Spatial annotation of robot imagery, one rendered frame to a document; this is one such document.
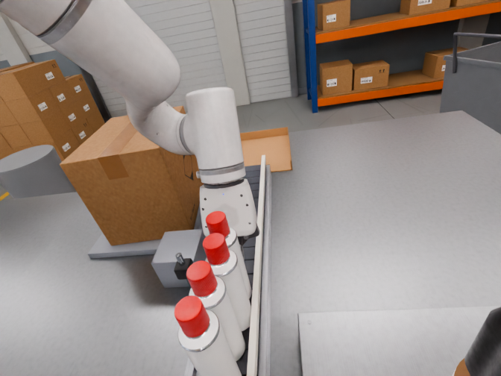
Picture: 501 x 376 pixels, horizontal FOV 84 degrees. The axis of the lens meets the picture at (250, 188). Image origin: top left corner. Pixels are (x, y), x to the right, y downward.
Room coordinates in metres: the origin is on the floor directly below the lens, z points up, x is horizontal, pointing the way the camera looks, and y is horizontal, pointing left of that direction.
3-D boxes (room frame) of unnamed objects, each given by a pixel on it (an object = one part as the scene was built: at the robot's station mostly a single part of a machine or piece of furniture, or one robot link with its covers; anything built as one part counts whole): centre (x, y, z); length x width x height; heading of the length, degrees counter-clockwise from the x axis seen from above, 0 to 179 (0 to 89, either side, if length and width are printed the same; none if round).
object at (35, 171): (2.18, 1.74, 0.31); 0.46 x 0.46 x 0.62
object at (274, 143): (1.01, -0.06, 0.85); 0.30 x 0.26 x 0.04; 170
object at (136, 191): (0.75, 0.29, 0.99); 0.30 x 0.24 x 0.27; 175
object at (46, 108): (3.77, 2.43, 0.57); 1.20 x 0.83 x 1.14; 173
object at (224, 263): (0.29, 0.07, 0.98); 0.05 x 0.05 x 0.20
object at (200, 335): (0.19, 0.10, 0.98); 0.05 x 0.05 x 0.20
